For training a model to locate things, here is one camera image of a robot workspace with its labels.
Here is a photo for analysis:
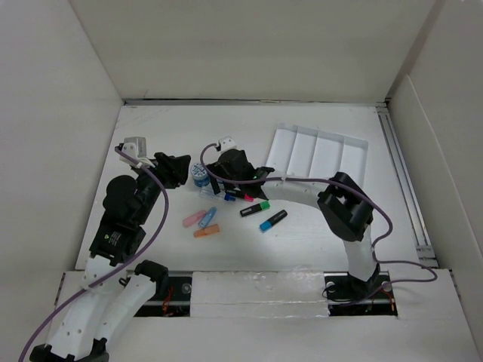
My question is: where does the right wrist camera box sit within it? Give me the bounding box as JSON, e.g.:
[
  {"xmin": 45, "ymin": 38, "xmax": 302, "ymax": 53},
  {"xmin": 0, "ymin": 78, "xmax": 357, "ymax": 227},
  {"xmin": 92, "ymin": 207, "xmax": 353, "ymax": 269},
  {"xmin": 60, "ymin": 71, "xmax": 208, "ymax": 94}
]
[{"xmin": 215, "ymin": 136, "xmax": 237, "ymax": 153}]

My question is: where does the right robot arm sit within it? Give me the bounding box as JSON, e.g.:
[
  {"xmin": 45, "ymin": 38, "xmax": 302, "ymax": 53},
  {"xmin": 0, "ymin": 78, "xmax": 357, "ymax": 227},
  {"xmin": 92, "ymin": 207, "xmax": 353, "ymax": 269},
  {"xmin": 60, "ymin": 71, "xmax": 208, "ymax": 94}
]
[{"xmin": 203, "ymin": 149, "xmax": 380, "ymax": 299}]

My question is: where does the orange translucent eraser case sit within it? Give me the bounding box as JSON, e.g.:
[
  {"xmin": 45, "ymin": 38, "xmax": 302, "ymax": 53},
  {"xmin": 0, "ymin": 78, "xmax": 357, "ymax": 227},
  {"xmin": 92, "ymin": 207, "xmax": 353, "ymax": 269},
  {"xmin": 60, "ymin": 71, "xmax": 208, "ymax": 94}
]
[{"xmin": 193, "ymin": 224, "xmax": 220, "ymax": 238}]

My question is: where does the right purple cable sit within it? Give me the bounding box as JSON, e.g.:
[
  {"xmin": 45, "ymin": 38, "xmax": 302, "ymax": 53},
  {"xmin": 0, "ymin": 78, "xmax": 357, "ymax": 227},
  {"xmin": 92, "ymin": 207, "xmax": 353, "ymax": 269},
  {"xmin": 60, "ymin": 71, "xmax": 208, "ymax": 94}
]
[{"xmin": 198, "ymin": 142, "xmax": 438, "ymax": 306}]

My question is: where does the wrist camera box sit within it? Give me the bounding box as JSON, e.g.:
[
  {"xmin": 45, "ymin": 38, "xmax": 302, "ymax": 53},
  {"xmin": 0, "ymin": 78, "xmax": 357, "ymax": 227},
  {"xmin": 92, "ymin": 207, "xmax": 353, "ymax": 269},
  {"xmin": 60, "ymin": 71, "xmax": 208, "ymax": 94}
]
[
  {"xmin": 119, "ymin": 137, "xmax": 146, "ymax": 161},
  {"xmin": 215, "ymin": 136, "xmax": 237, "ymax": 153}
]

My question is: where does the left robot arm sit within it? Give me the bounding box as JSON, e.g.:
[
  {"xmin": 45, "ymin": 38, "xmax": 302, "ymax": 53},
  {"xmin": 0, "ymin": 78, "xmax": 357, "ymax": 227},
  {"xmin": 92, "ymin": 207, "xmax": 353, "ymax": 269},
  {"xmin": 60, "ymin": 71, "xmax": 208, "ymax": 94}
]
[{"xmin": 19, "ymin": 152, "xmax": 191, "ymax": 361}]

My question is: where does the white foam block front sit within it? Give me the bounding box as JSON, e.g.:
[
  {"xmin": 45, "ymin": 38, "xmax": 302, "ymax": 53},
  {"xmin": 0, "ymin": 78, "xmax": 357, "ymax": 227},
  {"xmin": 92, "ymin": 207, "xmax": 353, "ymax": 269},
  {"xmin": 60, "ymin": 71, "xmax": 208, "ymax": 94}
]
[{"xmin": 190, "ymin": 270, "xmax": 328, "ymax": 319}]

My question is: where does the purple cable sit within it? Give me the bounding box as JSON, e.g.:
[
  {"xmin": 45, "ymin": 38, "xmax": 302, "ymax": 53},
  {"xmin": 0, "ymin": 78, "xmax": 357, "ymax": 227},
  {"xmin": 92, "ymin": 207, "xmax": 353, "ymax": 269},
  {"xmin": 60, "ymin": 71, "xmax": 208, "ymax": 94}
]
[
  {"xmin": 17, "ymin": 146, "xmax": 170, "ymax": 362},
  {"xmin": 198, "ymin": 142, "xmax": 438, "ymax": 306}
]

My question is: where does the pink translucent eraser case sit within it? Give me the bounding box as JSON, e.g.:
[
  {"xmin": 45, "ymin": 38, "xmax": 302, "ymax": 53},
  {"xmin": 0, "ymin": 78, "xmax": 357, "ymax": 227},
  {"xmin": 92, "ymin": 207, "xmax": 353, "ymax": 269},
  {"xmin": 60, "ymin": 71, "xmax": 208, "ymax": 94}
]
[{"xmin": 182, "ymin": 210, "xmax": 206, "ymax": 228}]

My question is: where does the pink cap black highlighter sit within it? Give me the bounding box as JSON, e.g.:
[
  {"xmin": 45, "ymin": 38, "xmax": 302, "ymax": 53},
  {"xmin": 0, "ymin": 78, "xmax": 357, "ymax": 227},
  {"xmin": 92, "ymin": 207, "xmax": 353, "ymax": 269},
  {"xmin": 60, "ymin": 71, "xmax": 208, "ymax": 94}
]
[{"xmin": 225, "ymin": 189, "xmax": 254, "ymax": 202}]

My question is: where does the blue translucent eraser case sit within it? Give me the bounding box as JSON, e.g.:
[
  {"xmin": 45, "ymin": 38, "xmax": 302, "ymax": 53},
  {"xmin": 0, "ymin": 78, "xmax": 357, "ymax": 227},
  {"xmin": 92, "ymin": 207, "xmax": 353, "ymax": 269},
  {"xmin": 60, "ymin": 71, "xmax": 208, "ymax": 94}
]
[{"xmin": 198, "ymin": 207, "xmax": 217, "ymax": 229}]

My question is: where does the clear glue stick blue cap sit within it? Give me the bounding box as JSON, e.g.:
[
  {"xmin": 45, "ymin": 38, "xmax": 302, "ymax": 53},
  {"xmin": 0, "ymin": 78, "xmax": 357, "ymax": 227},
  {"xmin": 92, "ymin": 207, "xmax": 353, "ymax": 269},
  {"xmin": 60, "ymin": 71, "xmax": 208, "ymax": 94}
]
[{"xmin": 199, "ymin": 186, "xmax": 235, "ymax": 202}]

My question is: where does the metal rail right edge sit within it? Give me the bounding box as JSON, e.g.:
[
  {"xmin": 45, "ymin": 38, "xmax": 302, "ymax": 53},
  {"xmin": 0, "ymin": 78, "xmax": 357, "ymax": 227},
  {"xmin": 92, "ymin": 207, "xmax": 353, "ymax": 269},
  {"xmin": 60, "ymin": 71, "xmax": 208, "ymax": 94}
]
[{"xmin": 376, "ymin": 103, "xmax": 439, "ymax": 268}]

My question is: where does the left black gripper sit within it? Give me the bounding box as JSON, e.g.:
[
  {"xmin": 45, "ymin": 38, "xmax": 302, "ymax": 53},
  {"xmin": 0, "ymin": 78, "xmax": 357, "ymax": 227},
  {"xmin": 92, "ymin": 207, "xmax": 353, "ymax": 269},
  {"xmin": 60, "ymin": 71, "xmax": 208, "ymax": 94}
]
[{"xmin": 133, "ymin": 151, "xmax": 190, "ymax": 224}]

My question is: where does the blue cap black highlighter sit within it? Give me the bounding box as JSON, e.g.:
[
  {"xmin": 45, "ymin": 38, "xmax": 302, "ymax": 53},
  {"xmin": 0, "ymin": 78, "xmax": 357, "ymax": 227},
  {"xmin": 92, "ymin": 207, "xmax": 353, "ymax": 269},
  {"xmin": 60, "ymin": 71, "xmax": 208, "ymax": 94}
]
[{"xmin": 259, "ymin": 210, "xmax": 288, "ymax": 232}]

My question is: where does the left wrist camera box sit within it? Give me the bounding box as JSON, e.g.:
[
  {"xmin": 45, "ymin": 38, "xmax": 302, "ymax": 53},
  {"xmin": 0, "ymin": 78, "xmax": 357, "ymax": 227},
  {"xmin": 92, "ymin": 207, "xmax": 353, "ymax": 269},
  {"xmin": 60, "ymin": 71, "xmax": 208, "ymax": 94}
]
[{"xmin": 119, "ymin": 137, "xmax": 146, "ymax": 161}]

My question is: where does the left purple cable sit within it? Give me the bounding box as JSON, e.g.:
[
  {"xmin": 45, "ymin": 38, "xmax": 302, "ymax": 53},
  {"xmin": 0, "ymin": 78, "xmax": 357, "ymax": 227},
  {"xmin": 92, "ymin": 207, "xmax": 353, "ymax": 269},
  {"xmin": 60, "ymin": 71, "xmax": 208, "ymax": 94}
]
[{"xmin": 17, "ymin": 146, "xmax": 170, "ymax": 362}]

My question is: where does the white divided organizer tray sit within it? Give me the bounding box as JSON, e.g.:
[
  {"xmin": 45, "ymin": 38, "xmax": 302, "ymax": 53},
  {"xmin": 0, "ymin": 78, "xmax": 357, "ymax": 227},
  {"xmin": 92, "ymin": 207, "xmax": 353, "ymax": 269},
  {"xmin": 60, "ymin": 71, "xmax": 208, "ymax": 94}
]
[{"xmin": 262, "ymin": 124, "xmax": 369, "ymax": 208}]

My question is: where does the green cap black highlighter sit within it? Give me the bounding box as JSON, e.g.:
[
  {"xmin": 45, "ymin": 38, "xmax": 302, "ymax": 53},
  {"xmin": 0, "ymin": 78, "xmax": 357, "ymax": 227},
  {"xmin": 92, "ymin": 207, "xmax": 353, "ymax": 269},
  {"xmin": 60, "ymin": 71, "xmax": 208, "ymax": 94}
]
[{"xmin": 239, "ymin": 201, "xmax": 270, "ymax": 217}]

